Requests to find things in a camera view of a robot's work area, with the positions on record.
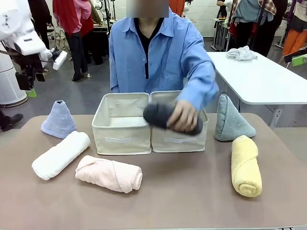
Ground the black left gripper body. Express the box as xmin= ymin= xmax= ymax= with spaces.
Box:
xmin=15 ymin=68 xmax=36 ymax=92

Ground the dark grey towel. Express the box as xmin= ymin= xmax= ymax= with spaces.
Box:
xmin=142 ymin=103 xmax=203 ymax=137

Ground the person's left forearm blue sleeve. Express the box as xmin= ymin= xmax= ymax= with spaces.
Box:
xmin=177 ymin=62 xmax=220 ymax=111

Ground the white folding table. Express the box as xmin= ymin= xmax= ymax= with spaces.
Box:
xmin=205 ymin=50 xmax=307 ymax=127

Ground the person's left hand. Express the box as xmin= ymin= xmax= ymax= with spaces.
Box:
xmin=166 ymin=99 xmax=200 ymax=133

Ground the white cylindrical floor unit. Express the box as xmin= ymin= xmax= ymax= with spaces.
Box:
xmin=0 ymin=51 xmax=28 ymax=105

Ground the black shoe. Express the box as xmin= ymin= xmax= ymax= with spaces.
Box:
xmin=0 ymin=112 xmax=24 ymax=132

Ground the lavender blue cone towel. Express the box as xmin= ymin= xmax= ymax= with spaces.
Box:
xmin=40 ymin=100 xmax=78 ymax=139

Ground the bystander in black clothes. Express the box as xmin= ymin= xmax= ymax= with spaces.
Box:
xmin=28 ymin=0 xmax=54 ymax=51

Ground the white rolled towel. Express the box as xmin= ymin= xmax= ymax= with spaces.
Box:
xmin=31 ymin=130 xmax=92 ymax=181

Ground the bystander in red top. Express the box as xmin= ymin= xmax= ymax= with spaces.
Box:
xmin=52 ymin=0 xmax=94 ymax=82

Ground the beige fabric storage bin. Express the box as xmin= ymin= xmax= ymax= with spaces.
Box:
xmin=91 ymin=92 xmax=153 ymax=155
xmin=149 ymin=90 xmax=209 ymax=153

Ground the pink rolled towel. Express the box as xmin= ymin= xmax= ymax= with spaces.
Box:
xmin=74 ymin=155 xmax=143 ymax=194

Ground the person in blue shirt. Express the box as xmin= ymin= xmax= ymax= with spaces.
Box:
xmin=108 ymin=4 xmax=219 ymax=94

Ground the grey-green cone towel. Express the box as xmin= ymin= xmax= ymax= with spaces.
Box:
xmin=213 ymin=94 xmax=257 ymax=142

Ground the crumpled white cloth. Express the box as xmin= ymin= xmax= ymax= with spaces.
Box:
xmin=226 ymin=45 xmax=258 ymax=61

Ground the yellow rolled towel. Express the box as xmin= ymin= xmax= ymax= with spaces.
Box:
xmin=231 ymin=135 xmax=263 ymax=198

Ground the bystander in light blue top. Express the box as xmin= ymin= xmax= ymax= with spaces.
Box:
xmin=229 ymin=0 xmax=288 ymax=58

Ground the green and black board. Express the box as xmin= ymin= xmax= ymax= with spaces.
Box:
xmin=283 ymin=47 xmax=307 ymax=67

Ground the bystander in orange trousers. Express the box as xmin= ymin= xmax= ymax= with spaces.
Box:
xmin=282 ymin=0 xmax=307 ymax=56

